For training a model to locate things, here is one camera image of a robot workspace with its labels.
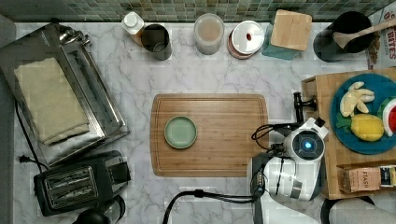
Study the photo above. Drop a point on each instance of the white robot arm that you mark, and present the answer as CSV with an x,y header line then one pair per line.
x,y
298,175

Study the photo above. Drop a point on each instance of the green ceramic bowl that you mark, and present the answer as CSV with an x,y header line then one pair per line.
x,y
180,132

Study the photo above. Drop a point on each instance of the bamboo cutting board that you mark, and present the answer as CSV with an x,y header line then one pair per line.
x,y
223,146

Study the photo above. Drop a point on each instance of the clear cereal jar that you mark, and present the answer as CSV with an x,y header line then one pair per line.
x,y
208,33

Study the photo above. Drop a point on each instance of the dark metal cup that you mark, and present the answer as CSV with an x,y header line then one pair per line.
x,y
156,40

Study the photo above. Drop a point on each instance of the pink jar with white lid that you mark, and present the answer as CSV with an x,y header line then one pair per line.
x,y
245,39

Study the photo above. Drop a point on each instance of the small white bottle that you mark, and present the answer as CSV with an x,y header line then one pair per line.
x,y
133,24

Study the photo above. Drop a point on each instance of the teal canister with wooden lid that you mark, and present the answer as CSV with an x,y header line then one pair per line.
x,y
287,35

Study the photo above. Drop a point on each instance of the black two-slot toaster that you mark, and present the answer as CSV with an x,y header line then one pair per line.
x,y
82,183

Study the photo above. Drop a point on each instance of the folded beige towel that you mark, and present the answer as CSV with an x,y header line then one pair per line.
x,y
54,108

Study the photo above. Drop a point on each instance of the black utensil holder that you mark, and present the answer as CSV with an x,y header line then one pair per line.
x,y
347,23

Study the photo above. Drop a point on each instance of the toy banana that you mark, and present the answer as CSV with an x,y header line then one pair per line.
x,y
356,97

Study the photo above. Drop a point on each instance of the wooden spoon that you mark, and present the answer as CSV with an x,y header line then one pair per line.
x,y
358,34

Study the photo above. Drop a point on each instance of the silver toaster oven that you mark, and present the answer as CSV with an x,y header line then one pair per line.
x,y
71,49

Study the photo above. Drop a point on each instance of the tea bag box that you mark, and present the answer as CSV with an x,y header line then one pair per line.
x,y
366,179

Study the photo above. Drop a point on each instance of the toy watermelon slice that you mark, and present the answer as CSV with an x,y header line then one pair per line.
x,y
387,113

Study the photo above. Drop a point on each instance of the cinnamon bites cereal box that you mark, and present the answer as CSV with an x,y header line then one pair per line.
x,y
382,51

